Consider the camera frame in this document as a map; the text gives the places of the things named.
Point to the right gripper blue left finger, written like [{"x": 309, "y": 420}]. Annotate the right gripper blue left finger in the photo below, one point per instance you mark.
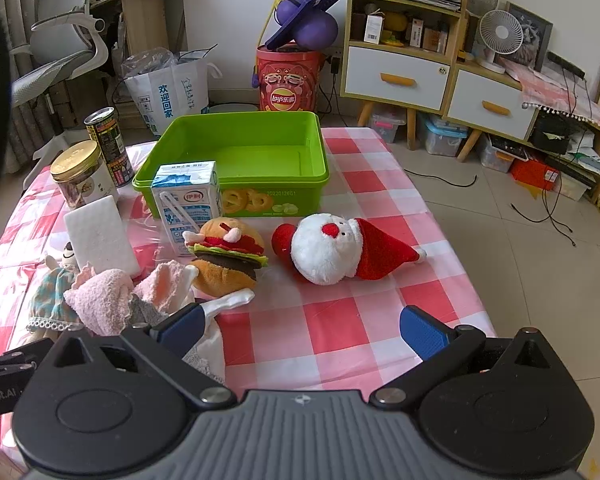
[{"x": 154, "y": 335}]

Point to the red white checkered tablecloth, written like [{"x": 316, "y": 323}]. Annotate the red white checkered tablecloth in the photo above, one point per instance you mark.
[{"x": 295, "y": 334}]

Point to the hamburger plush toy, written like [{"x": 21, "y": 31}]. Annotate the hamburger plush toy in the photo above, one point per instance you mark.
[{"x": 227, "y": 254}]

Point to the tall wooden shelf cabinet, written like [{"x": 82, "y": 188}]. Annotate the tall wooden shelf cabinet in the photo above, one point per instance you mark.
[{"x": 399, "y": 53}]

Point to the pink fluffy towel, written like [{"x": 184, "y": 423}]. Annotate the pink fluffy towel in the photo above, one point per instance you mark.
[{"x": 107, "y": 302}]

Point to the red chips bucket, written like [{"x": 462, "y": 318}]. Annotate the red chips bucket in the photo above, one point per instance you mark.
[{"x": 287, "y": 78}]

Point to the framed picture black frame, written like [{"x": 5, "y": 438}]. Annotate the framed picture black frame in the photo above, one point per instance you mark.
[{"x": 536, "y": 32}]

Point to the white sponge block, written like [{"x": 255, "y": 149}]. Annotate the white sponge block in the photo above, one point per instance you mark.
[{"x": 98, "y": 237}]

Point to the Santa Claus plush toy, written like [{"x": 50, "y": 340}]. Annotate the Santa Claus plush toy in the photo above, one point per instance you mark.
[{"x": 325, "y": 249}]

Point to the white shopping bag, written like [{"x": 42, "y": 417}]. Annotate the white shopping bag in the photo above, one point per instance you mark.
[{"x": 164, "y": 85}]

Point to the white blue milk carton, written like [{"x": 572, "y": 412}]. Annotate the white blue milk carton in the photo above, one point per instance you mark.
[{"x": 187, "y": 196}]

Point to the gold lid snack jar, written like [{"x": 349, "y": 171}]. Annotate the gold lid snack jar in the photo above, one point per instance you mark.
[{"x": 82, "y": 175}]

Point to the red box on floor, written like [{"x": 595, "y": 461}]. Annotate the red box on floor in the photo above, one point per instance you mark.
[{"x": 533, "y": 172}]

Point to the purple balance ball toy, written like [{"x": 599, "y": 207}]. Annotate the purple balance ball toy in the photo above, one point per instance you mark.
[{"x": 307, "y": 23}]

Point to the low white drawer cabinet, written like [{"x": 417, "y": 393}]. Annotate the low white drawer cabinet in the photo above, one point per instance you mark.
[{"x": 486, "y": 102}]

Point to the pink lace table cover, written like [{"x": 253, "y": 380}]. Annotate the pink lace table cover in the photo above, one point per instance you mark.
[{"x": 562, "y": 96}]

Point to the clear plastic storage box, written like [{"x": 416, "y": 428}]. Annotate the clear plastic storage box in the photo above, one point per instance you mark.
[{"x": 440, "y": 137}]

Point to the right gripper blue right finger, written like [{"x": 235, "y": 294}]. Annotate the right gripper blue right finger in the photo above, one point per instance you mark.
[{"x": 427, "y": 336}]

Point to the grey office chair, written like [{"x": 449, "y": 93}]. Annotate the grey office chair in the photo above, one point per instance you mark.
[{"x": 50, "y": 42}]

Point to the black yellow tin can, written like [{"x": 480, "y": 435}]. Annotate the black yellow tin can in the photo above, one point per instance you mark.
[{"x": 103, "y": 128}]

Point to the green plastic bin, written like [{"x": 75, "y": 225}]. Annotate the green plastic bin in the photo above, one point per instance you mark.
[{"x": 269, "y": 164}]

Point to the bunny doll blue dress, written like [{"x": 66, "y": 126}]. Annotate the bunny doll blue dress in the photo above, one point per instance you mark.
[{"x": 48, "y": 307}]

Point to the white desk fan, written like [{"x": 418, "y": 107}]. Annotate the white desk fan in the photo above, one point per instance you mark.
[{"x": 501, "y": 34}]

